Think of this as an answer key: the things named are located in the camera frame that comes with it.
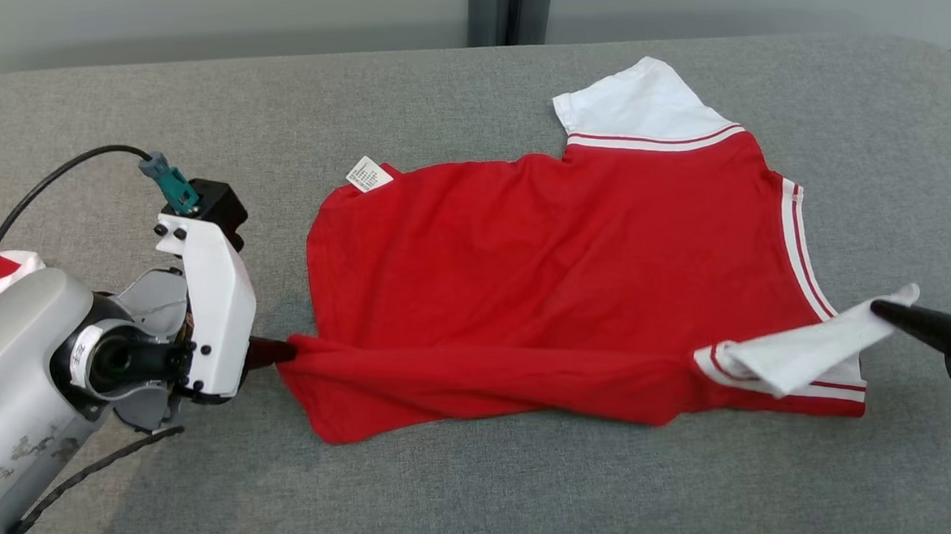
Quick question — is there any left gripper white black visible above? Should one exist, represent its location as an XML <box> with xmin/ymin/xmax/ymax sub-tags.
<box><xmin>147</xmin><ymin>214</ymin><xmax>304</xmax><ymax>409</ymax></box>

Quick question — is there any left teal connector cable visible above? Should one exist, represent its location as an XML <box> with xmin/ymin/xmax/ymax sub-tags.
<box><xmin>0</xmin><ymin>139</ymin><xmax>203</xmax><ymax>334</ymax></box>

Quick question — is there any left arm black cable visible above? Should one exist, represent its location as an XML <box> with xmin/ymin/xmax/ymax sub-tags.
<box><xmin>10</xmin><ymin>418</ymin><xmax>185</xmax><ymax>534</ymax></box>

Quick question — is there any grey stand post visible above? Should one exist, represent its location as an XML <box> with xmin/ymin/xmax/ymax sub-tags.
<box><xmin>464</xmin><ymin>0</ymin><xmax>554</xmax><ymax>52</ymax></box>

